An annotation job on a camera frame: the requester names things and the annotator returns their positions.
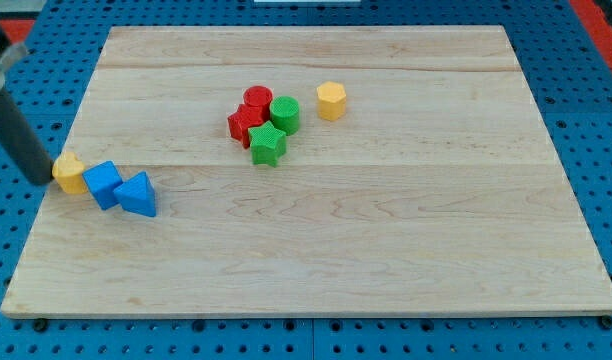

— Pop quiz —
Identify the green star block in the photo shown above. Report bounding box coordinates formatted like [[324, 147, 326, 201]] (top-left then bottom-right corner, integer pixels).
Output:
[[248, 121, 287, 167]]

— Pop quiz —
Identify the blue triangle block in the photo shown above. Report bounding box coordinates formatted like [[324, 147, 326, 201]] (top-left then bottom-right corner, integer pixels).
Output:
[[113, 171, 157, 217]]

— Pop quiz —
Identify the blue cube block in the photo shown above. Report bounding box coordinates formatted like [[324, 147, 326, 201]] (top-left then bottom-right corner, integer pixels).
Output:
[[82, 161, 123, 210]]

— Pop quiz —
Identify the yellow hexagon block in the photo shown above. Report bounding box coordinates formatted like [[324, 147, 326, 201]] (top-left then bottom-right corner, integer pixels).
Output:
[[316, 81, 347, 121]]

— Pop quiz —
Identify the yellow heart block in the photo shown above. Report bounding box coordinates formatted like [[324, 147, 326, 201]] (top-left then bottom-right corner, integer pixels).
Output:
[[52, 151, 88, 195]]

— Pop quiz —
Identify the red star block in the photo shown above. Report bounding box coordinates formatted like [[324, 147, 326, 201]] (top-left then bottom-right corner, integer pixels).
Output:
[[227, 104, 266, 149]]

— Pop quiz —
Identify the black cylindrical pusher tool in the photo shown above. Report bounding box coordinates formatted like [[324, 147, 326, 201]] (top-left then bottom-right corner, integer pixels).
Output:
[[0, 88, 53, 186]]

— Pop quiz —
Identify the wooden board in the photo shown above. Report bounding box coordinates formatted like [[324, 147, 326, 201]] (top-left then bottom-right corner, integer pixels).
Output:
[[1, 25, 612, 319]]

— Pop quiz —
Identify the green circle block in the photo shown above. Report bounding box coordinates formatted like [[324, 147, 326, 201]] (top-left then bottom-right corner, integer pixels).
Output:
[[269, 96, 300, 136]]

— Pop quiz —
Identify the red circle block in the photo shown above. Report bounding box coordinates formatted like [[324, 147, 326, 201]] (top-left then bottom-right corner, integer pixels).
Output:
[[243, 85, 273, 120]]

